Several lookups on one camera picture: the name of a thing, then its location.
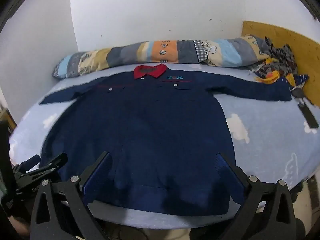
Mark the wooden headboard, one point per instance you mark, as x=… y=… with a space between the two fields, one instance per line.
x=295 y=42

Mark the navy blue work jacket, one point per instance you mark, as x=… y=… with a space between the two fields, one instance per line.
x=150 y=130

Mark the rolled patchwork quilt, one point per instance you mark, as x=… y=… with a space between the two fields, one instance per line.
x=160 y=52

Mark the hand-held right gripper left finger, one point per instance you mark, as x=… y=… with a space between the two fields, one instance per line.
x=100 y=175

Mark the dark patterned orange cloth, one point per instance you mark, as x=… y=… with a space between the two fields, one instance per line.
x=277 y=65

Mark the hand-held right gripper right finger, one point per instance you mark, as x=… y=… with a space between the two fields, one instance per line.
x=225 y=170

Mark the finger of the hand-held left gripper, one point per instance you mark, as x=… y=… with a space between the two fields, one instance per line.
x=50 y=163
x=31 y=161

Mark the light blue cloud bed sheet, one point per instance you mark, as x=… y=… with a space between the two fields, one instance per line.
x=270 y=140

